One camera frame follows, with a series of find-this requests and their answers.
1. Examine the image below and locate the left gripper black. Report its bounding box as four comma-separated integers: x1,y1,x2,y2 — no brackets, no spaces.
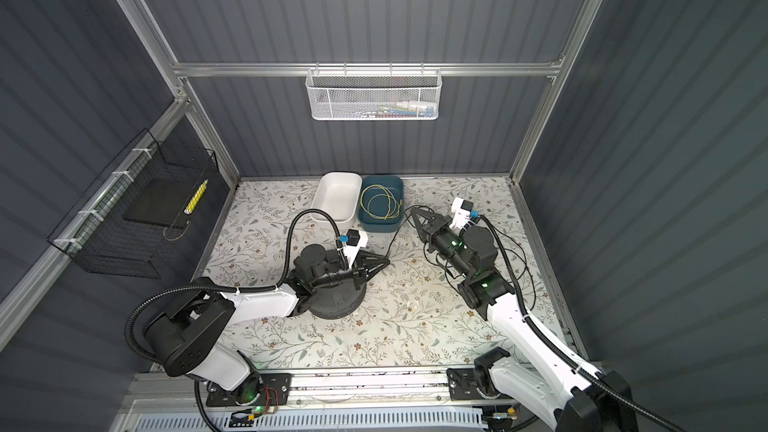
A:
309,250,389,293

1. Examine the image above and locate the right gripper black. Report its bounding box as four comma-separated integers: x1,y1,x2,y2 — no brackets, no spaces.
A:
413,207,473,282

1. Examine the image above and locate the grey foam spool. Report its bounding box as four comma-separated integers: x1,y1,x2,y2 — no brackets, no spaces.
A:
306,264,367,320

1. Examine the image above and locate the white plastic bin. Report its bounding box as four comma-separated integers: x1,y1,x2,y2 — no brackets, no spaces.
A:
311,172,363,233

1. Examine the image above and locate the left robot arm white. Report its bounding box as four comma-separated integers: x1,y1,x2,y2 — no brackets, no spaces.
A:
124,224,390,404

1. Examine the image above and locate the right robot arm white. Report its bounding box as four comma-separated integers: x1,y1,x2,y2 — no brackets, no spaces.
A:
410,198,679,431

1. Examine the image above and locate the teal plastic bin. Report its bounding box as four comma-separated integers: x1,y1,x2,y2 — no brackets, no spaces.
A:
357,175,405,233

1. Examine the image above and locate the yellow strip in basket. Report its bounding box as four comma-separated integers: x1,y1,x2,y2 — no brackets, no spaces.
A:
183,179,208,216

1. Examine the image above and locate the black pad in basket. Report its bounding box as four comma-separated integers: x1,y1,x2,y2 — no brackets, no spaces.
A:
123,179,193,229

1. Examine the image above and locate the yellow cable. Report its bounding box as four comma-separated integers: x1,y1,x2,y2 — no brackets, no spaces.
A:
359,184,403,221

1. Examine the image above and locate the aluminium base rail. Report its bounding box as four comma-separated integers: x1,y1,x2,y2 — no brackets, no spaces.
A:
110,359,567,431

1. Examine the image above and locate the white wire mesh basket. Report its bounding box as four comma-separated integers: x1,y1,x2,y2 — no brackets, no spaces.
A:
305,71,443,121

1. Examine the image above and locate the black wire basket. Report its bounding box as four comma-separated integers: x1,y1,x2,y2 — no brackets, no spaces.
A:
48,133,219,279

